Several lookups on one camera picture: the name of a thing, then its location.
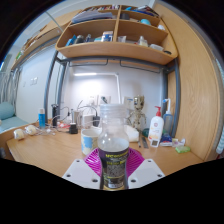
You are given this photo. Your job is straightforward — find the small blue white bottle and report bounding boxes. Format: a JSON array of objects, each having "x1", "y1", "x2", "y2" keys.
[{"x1": 37, "y1": 107, "x2": 47, "y2": 129}]

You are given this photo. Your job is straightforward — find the clear plastic drink bottle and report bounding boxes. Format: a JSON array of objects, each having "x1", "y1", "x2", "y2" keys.
[{"x1": 97, "y1": 103, "x2": 130, "y2": 191}]

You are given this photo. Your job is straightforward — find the white wall socket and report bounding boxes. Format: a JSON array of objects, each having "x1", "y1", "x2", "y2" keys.
[
  {"x1": 88, "y1": 95, "x2": 98, "y2": 106},
  {"x1": 99, "y1": 94, "x2": 112, "y2": 105}
]

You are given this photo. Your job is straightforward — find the white wall panel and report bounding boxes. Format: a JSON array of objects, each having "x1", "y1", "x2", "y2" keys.
[{"x1": 123, "y1": 96, "x2": 134, "y2": 109}]

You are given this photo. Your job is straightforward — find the teal pillow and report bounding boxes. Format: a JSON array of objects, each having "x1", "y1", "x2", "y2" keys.
[{"x1": 0, "y1": 101, "x2": 29, "y2": 134}]

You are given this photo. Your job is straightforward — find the wooden shelf unit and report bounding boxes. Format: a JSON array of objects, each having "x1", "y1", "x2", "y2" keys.
[{"x1": 54, "y1": 3, "x2": 179, "y2": 66}]

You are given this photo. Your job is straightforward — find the grey metal frame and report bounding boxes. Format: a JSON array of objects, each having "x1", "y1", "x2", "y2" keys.
[{"x1": 43, "y1": 49, "x2": 181, "y2": 138}]

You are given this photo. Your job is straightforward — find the white pump bottle red top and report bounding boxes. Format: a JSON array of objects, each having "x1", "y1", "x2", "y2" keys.
[{"x1": 147, "y1": 105, "x2": 165, "y2": 148}]

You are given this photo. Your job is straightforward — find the white tissue pack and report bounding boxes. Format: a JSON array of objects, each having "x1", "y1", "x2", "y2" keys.
[{"x1": 123, "y1": 124, "x2": 140, "y2": 143}]

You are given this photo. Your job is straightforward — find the white cup with blue print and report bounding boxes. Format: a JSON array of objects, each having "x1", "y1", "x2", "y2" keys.
[{"x1": 80, "y1": 128, "x2": 102, "y2": 156}]

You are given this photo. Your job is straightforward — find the white charger block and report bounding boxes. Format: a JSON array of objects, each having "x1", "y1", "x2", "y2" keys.
[{"x1": 81, "y1": 114, "x2": 96, "y2": 129}]

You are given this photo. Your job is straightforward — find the blue box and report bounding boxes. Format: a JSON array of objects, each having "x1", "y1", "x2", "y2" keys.
[{"x1": 159, "y1": 132, "x2": 174, "y2": 147}]

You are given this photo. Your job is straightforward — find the green flat pack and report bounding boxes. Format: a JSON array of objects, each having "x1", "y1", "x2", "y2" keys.
[{"x1": 174, "y1": 145, "x2": 192, "y2": 154}]

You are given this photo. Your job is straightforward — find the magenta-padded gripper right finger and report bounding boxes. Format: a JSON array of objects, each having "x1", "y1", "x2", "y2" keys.
[{"x1": 125, "y1": 148, "x2": 166, "y2": 191}]

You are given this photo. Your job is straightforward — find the black electric shaver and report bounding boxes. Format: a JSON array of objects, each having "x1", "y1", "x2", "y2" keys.
[{"x1": 50, "y1": 103, "x2": 60, "y2": 127}]

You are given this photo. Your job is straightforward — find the long wooden wall shelf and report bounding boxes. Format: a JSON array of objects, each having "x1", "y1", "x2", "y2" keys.
[{"x1": 11, "y1": 19, "x2": 68, "y2": 71}]

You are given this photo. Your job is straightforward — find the white crumpled packet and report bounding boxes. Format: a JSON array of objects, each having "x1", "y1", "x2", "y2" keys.
[{"x1": 171, "y1": 137, "x2": 187, "y2": 148}]

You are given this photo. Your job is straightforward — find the brown tree figure toy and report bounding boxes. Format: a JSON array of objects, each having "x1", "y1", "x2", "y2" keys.
[{"x1": 126, "y1": 94, "x2": 148, "y2": 131}]

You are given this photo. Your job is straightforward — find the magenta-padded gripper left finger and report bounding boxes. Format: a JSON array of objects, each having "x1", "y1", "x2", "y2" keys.
[{"x1": 61, "y1": 147, "x2": 102, "y2": 190}]

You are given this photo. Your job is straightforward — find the white desk lamp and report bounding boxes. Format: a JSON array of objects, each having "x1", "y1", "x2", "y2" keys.
[{"x1": 73, "y1": 71, "x2": 122, "y2": 104}]

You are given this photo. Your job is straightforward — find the small white round object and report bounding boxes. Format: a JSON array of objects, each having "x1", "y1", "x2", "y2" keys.
[
  {"x1": 13, "y1": 128, "x2": 26, "y2": 140},
  {"x1": 24, "y1": 124, "x2": 38, "y2": 136}
]

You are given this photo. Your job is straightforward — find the dark comb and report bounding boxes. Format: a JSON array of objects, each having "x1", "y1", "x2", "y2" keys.
[{"x1": 137, "y1": 135, "x2": 149, "y2": 149}]

